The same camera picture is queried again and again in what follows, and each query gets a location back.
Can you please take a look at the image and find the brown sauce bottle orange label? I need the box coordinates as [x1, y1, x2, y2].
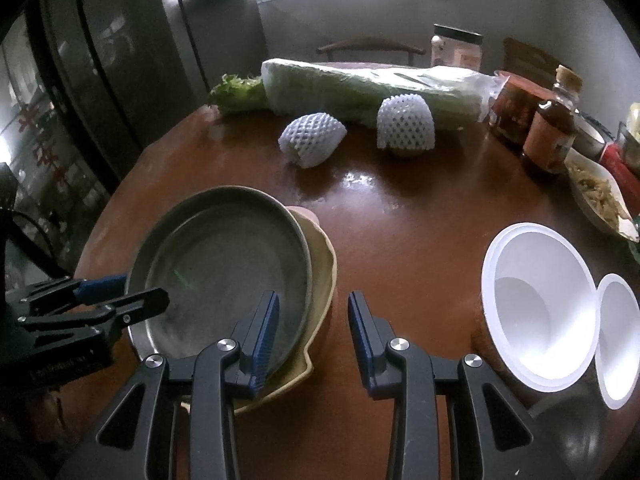
[521, 65, 583, 181]

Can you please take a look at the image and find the green lettuce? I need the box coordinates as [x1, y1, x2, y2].
[207, 74, 268, 116]

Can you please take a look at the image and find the dark refrigerator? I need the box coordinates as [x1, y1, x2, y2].
[0, 0, 213, 281]

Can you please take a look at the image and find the wooden chair curved back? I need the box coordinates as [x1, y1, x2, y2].
[316, 37, 426, 66]

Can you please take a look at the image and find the white dish of food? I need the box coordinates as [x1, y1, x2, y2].
[565, 149, 640, 242]

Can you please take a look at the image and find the white small bowl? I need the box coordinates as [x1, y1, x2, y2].
[572, 112, 608, 158]

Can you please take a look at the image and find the red chili sauce jar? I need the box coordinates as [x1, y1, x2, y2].
[489, 71, 553, 148]

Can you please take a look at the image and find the round stainless steel plate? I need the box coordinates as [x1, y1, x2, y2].
[125, 186, 313, 361]

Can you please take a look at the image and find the red box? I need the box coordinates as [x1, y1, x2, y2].
[600, 141, 640, 186]

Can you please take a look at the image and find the black cable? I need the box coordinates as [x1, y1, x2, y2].
[7, 207, 73, 278]

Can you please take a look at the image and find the clear jar with black lid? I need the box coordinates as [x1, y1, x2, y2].
[431, 24, 484, 72]

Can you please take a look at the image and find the cream scalloped plate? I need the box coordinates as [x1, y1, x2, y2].
[232, 207, 338, 416]

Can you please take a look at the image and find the white disposable bowl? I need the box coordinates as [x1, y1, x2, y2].
[472, 222, 601, 393]
[592, 272, 640, 411]

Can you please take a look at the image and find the fruit in white foam net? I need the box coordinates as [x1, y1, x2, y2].
[375, 94, 436, 157]
[279, 114, 348, 168]

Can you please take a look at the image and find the napa cabbage in plastic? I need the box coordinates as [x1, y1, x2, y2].
[261, 57, 496, 131]

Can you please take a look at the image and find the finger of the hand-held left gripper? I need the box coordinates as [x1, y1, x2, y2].
[12, 274, 130, 318]
[22, 287, 171, 343]

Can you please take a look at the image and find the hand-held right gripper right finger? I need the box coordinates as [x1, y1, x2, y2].
[347, 290, 576, 480]

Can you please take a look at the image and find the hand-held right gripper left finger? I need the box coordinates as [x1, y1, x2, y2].
[57, 290, 282, 480]

